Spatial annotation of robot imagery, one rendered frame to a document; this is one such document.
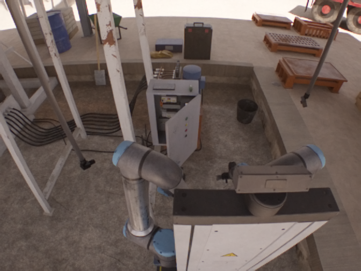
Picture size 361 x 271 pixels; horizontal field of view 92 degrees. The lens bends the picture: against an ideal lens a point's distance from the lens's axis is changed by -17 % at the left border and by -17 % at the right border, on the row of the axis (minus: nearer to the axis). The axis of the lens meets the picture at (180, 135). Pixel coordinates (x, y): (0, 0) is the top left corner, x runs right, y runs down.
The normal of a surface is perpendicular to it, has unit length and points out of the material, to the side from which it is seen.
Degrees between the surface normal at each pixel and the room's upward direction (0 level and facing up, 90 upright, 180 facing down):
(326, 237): 0
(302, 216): 90
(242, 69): 90
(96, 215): 0
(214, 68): 90
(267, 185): 61
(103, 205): 0
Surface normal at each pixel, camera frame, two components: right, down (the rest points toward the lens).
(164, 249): 0.07, -0.67
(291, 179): -0.03, 0.29
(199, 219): -0.04, 0.71
